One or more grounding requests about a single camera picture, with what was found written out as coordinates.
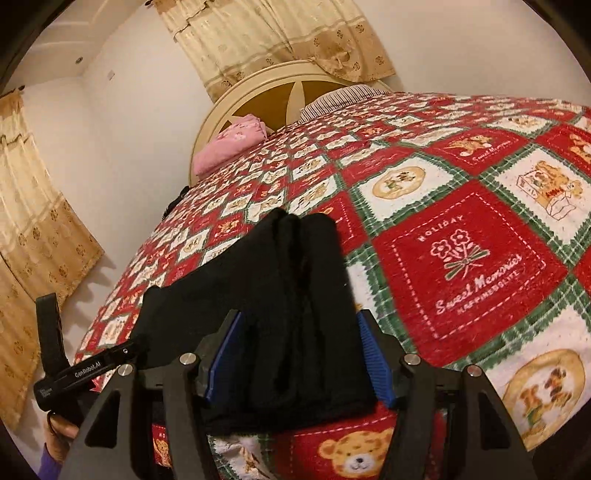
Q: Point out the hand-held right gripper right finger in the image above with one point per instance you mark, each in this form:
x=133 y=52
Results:
x=375 y=360

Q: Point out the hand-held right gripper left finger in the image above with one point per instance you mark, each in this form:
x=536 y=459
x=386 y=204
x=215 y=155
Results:
x=221 y=357

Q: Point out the black pants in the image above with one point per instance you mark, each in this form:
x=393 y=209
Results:
x=286 y=300

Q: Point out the person's left hand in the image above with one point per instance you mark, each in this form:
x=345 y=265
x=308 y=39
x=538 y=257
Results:
x=62 y=436

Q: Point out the red printed blanket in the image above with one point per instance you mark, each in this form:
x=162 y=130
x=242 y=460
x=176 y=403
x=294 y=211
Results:
x=461 y=240

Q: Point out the black object beside bed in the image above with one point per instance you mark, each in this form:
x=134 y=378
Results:
x=178 y=198

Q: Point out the pink pillow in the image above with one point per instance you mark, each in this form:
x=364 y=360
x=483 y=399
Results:
x=226 y=143

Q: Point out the striped pillow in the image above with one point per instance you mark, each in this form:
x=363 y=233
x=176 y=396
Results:
x=341 y=99

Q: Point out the cream round headboard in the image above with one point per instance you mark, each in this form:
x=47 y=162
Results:
x=272 y=87

